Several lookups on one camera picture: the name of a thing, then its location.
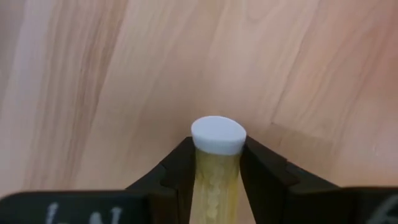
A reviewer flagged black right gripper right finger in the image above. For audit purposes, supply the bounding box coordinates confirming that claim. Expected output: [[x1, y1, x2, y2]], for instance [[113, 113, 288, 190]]
[[239, 135, 398, 224]]

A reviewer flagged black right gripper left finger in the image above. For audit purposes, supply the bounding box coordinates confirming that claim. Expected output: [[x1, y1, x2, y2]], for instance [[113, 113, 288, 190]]
[[0, 136, 198, 224]]

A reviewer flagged small white-capped pill bottle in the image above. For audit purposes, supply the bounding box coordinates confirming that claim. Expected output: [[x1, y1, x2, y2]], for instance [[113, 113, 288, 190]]
[[189, 115, 248, 224]]

